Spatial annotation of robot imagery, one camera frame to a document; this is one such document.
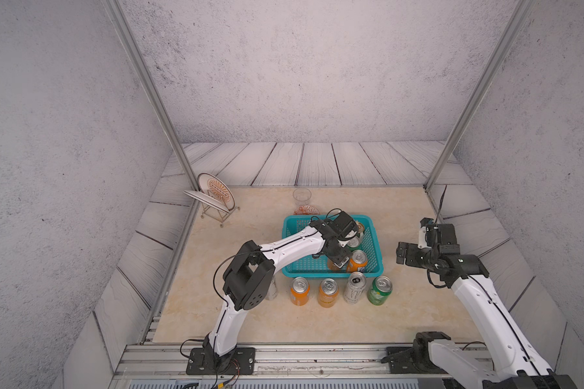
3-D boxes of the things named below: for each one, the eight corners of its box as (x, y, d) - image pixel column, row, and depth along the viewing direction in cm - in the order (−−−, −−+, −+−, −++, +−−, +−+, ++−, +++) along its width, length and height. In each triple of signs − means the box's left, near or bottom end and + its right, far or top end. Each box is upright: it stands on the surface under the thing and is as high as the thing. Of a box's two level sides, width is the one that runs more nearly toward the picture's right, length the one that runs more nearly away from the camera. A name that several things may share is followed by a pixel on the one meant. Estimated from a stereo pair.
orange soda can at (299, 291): (290, 304, 86) (289, 290, 77) (295, 290, 90) (294, 275, 80) (305, 309, 85) (306, 295, 76) (309, 294, 89) (310, 279, 79)
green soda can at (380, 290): (369, 305, 86) (377, 292, 77) (366, 289, 90) (373, 275, 81) (385, 305, 86) (394, 292, 77) (381, 289, 90) (390, 275, 81)
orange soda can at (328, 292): (318, 308, 86) (320, 295, 77) (317, 291, 89) (319, 278, 81) (335, 308, 85) (339, 295, 77) (333, 291, 89) (337, 278, 81)
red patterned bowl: (294, 217, 111) (294, 211, 108) (294, 210, 114) (294, 204, 111) (319, 217, 111) (320, 211, 108) (319, 210, 114) (319, 204, 111)
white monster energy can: (344, 305, 86) (350, 288, 75) (342, 289, 90) (347, 271, 79) (359, 305, 86) (368, 288, 75) (357, 289, 90) (364, 271, 79)
